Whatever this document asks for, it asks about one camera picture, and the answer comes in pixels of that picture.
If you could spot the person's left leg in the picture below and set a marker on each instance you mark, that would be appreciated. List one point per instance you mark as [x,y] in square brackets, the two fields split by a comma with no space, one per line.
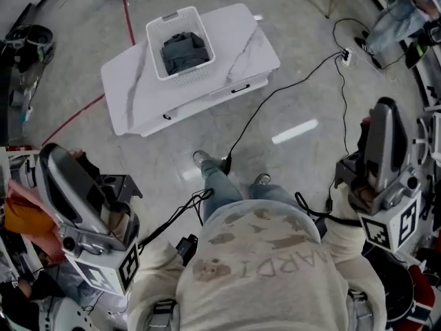
[220,191]

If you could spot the black grey device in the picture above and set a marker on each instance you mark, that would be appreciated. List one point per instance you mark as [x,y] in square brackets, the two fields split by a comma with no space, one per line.
[34,34]

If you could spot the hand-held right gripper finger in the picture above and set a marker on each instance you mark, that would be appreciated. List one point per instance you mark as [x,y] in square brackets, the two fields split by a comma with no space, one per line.
[363,140]
[387,140]

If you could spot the person's shoe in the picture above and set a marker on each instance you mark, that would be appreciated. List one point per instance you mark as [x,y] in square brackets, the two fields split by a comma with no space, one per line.
[201,157]
[262,178]

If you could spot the person's right leg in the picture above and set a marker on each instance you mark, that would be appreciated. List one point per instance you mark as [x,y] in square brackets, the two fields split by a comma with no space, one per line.
[272,193]

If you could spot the grey hooded garment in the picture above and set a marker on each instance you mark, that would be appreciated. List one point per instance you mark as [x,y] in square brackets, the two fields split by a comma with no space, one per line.
[186,53]

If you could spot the red floor tape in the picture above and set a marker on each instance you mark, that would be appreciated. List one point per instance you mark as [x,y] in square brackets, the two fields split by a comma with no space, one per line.
[72,121]
[128,16]

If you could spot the white equipment frame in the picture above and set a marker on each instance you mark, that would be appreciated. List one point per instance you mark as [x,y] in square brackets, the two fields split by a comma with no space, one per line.
[435,133]

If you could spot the pink garment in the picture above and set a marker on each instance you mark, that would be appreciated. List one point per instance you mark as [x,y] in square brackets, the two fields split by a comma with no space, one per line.
[19,193]

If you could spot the person's right hand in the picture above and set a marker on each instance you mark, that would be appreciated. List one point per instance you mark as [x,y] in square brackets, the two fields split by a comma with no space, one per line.
[363,198]

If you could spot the person's torso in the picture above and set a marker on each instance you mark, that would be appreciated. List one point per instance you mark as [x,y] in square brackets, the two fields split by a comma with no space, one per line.
[262,288]

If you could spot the red navy garment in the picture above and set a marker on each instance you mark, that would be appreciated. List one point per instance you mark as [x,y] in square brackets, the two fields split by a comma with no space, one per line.
[422,288]

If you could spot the person's left forearm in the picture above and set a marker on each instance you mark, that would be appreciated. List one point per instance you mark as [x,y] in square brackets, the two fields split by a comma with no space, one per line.
[155,267]

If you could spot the black power adapter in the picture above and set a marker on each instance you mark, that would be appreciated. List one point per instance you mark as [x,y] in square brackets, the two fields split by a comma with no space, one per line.
[186,248]

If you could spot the white power strip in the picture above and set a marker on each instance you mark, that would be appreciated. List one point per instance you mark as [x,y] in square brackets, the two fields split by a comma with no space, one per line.
[347,57]

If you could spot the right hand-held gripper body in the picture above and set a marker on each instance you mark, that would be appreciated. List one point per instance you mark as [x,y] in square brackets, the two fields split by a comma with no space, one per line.
[392,198]

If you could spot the orange garment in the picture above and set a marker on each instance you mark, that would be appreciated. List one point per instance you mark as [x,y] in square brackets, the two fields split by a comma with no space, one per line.
[27,219]

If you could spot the white marble low table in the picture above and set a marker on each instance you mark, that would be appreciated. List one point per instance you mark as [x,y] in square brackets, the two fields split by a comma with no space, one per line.
[241,40]

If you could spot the black green device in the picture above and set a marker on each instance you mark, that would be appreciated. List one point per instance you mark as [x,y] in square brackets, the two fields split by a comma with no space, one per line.
[418,52]

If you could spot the white laundry basket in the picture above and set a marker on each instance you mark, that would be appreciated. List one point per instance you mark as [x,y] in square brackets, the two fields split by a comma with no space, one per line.
[193,78]

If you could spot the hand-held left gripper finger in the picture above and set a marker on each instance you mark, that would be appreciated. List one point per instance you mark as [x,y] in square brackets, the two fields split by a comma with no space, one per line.
[87,171]
[58,178]

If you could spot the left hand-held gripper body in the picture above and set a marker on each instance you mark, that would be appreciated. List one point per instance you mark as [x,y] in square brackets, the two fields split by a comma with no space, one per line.
[98,250]

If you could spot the person's left hand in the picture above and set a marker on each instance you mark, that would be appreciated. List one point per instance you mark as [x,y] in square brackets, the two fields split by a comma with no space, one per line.
[120,222]

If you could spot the person's leg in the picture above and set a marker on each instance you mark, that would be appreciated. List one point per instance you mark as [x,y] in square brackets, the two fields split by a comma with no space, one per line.
[220,191]
[272,193]

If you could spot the white shelving rack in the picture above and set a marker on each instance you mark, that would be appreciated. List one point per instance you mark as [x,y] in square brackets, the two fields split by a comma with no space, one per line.
[20,153]

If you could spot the person's right shoe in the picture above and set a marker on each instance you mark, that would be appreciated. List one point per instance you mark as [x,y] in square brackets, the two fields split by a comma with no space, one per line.
[262,178]

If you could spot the person's right forearm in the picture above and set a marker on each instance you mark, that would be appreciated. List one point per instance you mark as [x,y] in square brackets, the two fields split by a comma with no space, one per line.
[344,240]

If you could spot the person's left shoe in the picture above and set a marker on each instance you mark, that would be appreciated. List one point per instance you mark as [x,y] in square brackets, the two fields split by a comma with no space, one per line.
[201,157]

